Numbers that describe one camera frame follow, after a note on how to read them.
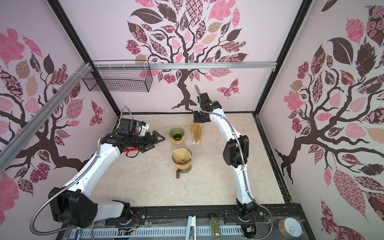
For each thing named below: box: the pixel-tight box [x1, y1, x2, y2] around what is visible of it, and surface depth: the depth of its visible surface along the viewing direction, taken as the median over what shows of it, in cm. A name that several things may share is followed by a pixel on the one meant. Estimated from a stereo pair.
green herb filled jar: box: [208, 213, 222, 240], surface depth 69 cm
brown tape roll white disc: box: [278, 217, 303, 238], surface depth 67 cm
